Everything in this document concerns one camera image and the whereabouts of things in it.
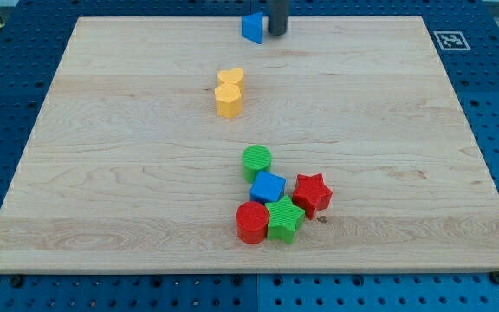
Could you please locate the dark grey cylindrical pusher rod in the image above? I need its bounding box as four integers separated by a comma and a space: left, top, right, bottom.
268, 0, 289, 36

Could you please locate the blue triangle block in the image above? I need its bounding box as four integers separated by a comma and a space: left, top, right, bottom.
241, 12, 263, 44

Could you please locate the yellow heart block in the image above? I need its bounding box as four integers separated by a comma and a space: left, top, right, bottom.
217, 67, 244, 93

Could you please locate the yellow hexagon block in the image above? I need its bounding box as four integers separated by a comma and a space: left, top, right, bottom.
214, 83, 242, 118

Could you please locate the green cylinder block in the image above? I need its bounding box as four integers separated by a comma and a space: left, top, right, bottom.
242, 145, 272, 183

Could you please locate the blue cube block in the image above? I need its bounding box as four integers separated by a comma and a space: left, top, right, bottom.
249, 171, 286, 204

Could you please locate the white fiducial marker tag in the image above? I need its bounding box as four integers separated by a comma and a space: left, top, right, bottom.
433, 30, 470, 51

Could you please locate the red star block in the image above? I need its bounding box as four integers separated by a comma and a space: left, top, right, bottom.
292, 173, 333, 219

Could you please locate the green star block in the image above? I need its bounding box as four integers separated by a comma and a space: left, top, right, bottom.
265, 195, 305, 244

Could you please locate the red cylinder block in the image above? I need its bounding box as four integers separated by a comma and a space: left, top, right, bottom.
235, 201, 269, 244

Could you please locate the light wooden board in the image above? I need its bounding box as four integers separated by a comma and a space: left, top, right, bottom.
0, 16, 499, 274

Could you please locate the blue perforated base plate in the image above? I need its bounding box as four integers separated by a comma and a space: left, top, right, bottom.
0, 0, 499, 311

